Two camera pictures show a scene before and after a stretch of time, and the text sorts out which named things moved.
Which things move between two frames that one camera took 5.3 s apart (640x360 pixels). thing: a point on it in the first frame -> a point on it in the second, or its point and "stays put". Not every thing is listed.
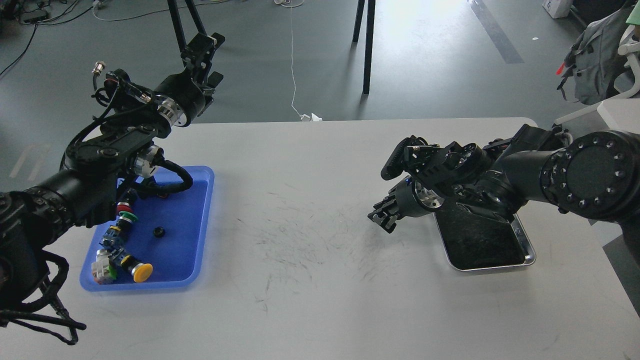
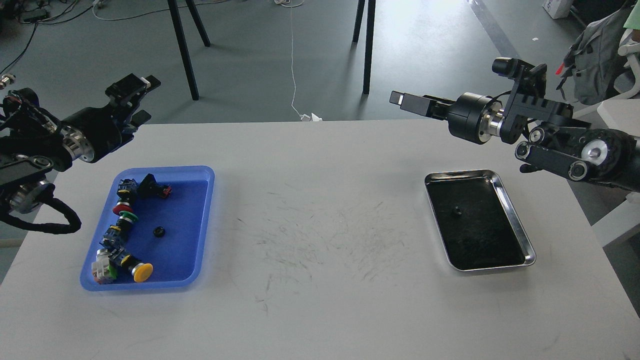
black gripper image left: [183, 89] -> [92, 133]
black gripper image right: [413, 200] -> [475, 117]
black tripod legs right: [369, 37] stays put
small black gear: [159, 231] stays put
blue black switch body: [113, 238] stays put
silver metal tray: [474, 239] stays put
